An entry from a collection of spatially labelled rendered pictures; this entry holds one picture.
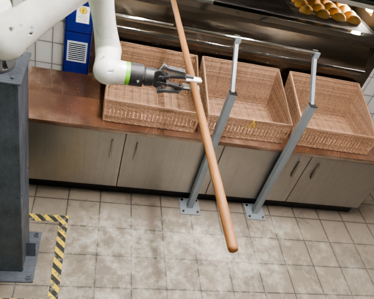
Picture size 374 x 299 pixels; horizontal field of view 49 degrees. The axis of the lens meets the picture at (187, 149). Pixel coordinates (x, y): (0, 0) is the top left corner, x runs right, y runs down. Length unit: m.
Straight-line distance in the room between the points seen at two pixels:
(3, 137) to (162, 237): 1.29
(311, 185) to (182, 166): 0.94
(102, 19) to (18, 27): 0.40
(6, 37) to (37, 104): 1.17
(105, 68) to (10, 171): 0.59
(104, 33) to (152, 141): 0.94
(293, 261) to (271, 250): 0.16
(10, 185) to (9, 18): 0.79
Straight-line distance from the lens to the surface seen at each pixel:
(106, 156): 2.49
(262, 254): 2.76
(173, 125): 2.40
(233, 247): 1.12
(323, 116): 3.13
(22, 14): 1.33
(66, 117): 2.37
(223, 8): 2.61
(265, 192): 2.80
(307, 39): 2.90
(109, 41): 1.67
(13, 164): 1.77
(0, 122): 1.64
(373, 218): 3.53
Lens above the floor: 2.05
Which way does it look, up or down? 39 degrees down
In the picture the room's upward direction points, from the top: 18 degrees clockwise
